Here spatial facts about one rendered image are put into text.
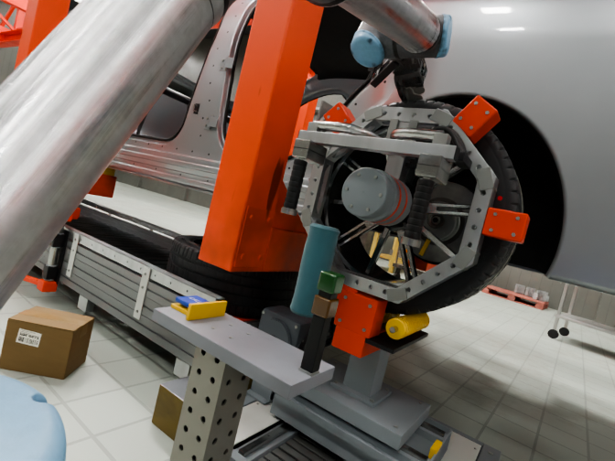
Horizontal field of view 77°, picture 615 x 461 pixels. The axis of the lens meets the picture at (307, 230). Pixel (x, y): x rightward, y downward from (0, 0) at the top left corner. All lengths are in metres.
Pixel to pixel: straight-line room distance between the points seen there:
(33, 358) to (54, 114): 1.33
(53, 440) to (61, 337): 1.34
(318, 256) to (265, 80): 0.59
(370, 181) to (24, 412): 0.85
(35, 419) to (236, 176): 1.07
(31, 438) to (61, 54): 0.31
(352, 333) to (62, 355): 1.01
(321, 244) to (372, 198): 0.20
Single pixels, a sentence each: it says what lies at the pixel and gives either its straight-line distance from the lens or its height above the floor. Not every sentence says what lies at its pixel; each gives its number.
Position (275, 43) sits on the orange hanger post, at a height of 1.26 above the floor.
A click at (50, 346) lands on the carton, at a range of 1.64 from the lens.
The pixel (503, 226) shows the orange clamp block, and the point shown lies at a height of 0.84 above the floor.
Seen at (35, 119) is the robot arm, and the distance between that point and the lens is 0.41.
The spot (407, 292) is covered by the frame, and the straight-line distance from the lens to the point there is 1.09.
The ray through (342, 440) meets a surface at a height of 0.14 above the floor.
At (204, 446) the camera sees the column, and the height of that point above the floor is 0.20.
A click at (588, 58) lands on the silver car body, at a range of 1.58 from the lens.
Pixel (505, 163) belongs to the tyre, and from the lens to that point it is 1.16.
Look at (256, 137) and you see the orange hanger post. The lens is 1.26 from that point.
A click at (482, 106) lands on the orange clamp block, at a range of 1.12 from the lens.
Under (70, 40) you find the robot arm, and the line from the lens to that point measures 0.45.
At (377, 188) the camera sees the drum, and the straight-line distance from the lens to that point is 0.98.
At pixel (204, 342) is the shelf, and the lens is 0.90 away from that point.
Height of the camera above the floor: 0.77
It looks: 3 degrees down
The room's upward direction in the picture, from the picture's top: 14 degrees clockwise
